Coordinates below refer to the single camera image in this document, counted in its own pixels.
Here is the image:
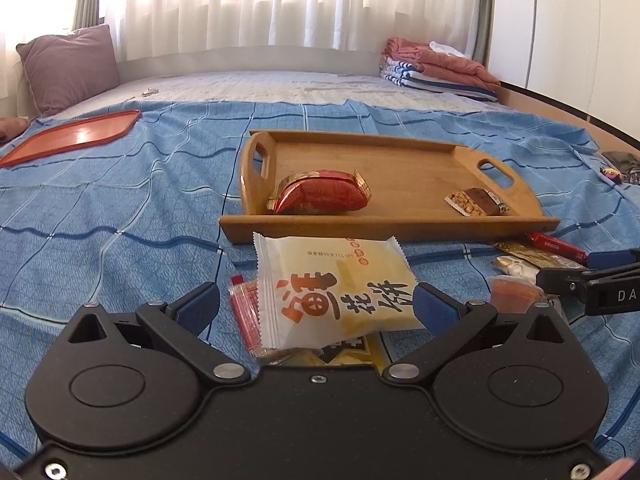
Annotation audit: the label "gold snack packet black label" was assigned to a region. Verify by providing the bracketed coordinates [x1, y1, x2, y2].
[257, 330, 388, 375]

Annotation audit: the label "brown nut bar packet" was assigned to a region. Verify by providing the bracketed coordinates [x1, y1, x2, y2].
[444, 187, 511, 218]

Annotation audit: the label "wooden bed side rail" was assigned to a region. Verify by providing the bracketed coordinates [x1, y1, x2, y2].
[495, 80, 640, 161]

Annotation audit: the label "pink cloth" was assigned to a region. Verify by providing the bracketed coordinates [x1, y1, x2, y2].
[0, 117, 31, 143]

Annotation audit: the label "white sheer curtain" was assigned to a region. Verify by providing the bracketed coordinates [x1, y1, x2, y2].
[0, 0, 491, 61]

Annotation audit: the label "light bed headboard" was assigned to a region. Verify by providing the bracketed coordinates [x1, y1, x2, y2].
[115, 44, 386, 78]

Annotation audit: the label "red plastic tray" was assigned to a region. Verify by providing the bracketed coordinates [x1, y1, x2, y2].
[0, 109, 143, 168]

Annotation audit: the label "white wardrobe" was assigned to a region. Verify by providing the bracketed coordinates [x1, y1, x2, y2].
[487, 0, 640, 126]

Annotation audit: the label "wooden tray with handles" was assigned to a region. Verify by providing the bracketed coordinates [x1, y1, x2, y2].
[218, 130, 562, 246]

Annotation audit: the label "white wrapped candy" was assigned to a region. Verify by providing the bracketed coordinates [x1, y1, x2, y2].
[495, 256, 541, 281]

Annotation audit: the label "white yellow pastry packet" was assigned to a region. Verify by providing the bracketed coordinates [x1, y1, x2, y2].
[252, 231, 427, 352]

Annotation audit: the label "blue checkered bed sheet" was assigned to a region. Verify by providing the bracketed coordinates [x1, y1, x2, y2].
[0, 100, 640, 466]

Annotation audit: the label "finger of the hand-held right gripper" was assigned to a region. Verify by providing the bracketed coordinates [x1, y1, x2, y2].
[538, 261, 640, 303]
[586, 248, 640, 270]

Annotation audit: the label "red crinkled snack packet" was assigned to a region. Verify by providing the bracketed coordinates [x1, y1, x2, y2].
[266, 169, 373, 215]

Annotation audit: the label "round jelly cup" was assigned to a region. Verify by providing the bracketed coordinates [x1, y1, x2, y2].
[486, 275, 557, 313]

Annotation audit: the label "white folded cloth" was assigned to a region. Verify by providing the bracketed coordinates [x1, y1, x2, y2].
[429, 41, 466, 58]

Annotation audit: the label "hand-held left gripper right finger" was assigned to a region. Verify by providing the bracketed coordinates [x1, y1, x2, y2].
[382, 282, 571, 388]

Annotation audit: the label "red flat packet white text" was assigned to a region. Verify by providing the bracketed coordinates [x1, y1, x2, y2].
[228, 274, 266, 358]

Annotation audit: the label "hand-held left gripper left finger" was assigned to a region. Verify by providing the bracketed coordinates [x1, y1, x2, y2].
[66, 282, 251, 387]

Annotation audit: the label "dark cloth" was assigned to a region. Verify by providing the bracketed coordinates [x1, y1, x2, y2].
[601, 151, 640, 185]

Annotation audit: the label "small beige snack packet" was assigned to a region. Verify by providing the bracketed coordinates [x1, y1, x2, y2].
[492, 240, 586, 270]

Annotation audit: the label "beige quilted mattress pad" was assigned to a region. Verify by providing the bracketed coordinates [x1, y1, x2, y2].
[30, 70, 501, 126]

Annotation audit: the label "pink folded blanket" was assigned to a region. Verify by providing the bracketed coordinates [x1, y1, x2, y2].
[384, 37, 502, 92]

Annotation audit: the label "blue white striped folded blanket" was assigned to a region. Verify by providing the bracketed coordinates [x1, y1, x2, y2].
[379, 57, 500, 103]

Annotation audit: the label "purple pillow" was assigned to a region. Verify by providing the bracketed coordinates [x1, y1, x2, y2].
[16, 24, 122, 117]

